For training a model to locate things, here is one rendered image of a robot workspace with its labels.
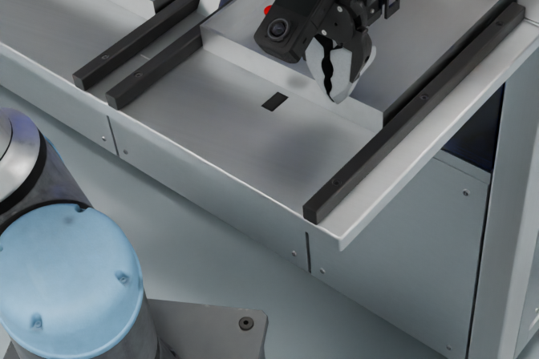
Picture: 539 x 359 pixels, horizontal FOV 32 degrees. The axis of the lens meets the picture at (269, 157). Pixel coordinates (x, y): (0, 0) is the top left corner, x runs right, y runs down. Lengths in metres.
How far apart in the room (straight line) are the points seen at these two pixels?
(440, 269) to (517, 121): 0.40
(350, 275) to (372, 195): 0.84
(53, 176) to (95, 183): 1.41
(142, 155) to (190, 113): 1.02
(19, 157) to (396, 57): 0.48
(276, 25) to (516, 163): 0.54
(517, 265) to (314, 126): 0.55
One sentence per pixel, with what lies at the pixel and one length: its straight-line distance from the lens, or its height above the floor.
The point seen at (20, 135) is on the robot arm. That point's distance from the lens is 0.84.
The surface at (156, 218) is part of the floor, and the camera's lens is 2.15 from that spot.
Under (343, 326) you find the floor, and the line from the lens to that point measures 1.93.
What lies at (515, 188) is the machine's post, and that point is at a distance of 1.37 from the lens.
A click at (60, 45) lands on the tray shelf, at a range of 1.20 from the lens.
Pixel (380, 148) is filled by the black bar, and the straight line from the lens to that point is 0.98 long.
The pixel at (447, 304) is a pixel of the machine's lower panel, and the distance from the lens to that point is 1.66.
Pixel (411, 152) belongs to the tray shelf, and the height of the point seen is 0.88.
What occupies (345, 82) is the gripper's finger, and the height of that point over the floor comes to 0.95.
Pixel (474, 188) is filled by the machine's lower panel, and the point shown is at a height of 0.56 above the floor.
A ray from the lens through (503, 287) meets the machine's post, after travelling 1.54.
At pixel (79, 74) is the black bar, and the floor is 0.90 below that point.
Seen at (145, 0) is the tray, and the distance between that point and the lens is 1.19.
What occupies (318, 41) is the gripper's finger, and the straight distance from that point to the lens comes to 0.98.
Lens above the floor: 1.60
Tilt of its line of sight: 45 degrees down
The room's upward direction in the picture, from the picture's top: 6 degrees counter-clockwise
